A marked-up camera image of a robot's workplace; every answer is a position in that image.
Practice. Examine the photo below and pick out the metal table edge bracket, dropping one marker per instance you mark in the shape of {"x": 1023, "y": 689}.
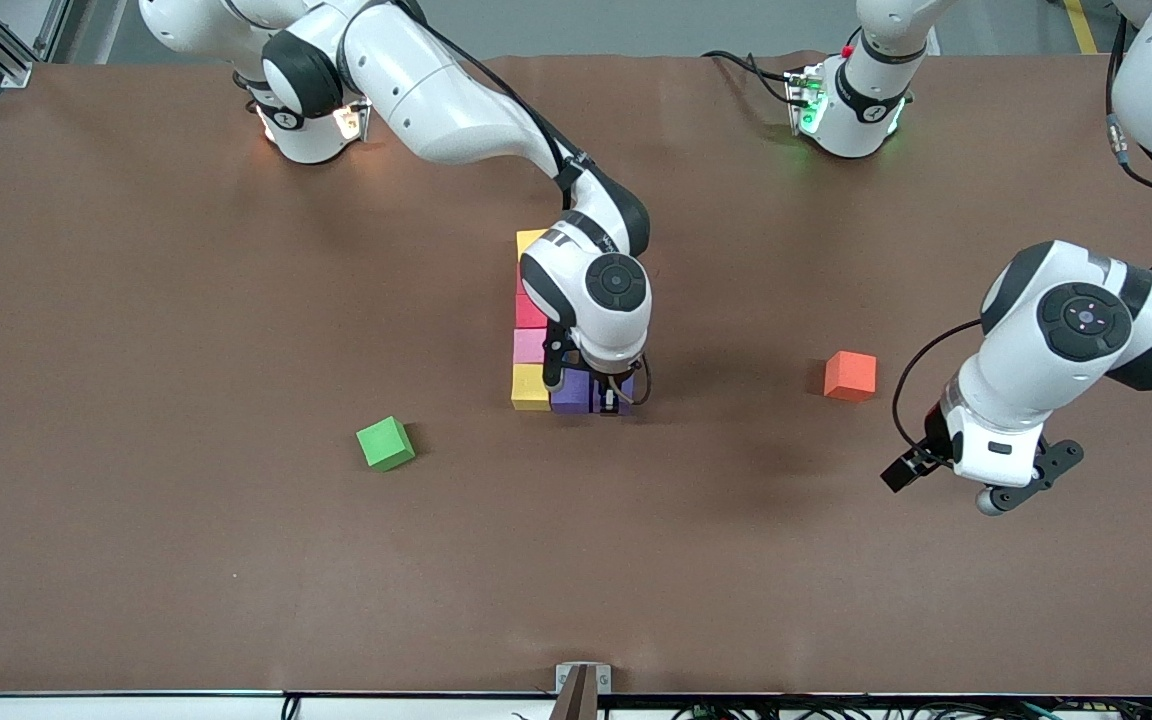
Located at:
{"x": 564, "y": 678}

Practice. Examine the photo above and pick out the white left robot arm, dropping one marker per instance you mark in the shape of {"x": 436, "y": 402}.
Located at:
{"x": 1066, "y": 330}

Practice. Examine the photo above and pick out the aluminium frame profile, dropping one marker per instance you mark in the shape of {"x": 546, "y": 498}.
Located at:
{"x": 16, "y": 72}

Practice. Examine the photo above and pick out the pink foam cube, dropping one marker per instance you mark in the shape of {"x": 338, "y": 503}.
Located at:
{"x": 528, "y": 346}

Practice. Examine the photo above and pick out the brown table mat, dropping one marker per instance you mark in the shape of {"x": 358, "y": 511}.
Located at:
{"x": 236, "y": 560}

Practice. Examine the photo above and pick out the green foam cube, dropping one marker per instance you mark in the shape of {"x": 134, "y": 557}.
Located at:
{"x": 384, "y": 443}

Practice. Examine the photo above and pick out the red foam cube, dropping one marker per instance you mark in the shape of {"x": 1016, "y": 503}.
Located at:
{"x": 528, "y": 313}
{"x": 520, "y": 280}

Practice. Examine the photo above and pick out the orange foam cube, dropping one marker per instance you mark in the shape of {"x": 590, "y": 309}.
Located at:
{"x": 851, "y": 376}

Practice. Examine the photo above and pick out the purple foam cube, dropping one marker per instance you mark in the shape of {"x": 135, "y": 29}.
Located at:
{"x": 568, "y": 398}
{"x": 627, "y": 398}

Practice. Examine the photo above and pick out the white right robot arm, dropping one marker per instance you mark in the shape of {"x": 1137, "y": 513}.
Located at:
{"x": 436, "y": 100}

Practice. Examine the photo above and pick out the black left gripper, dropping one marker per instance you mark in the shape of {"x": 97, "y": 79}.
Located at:
{"x": 933, "y": 436}

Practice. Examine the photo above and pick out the yellow foam cube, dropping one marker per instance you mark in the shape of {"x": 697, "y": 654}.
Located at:
{"x": 530, "y": 386}
{"x": 528, "y": 240}

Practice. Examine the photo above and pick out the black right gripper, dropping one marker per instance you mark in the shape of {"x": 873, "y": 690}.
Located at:
{"x": 604, "y": 393}

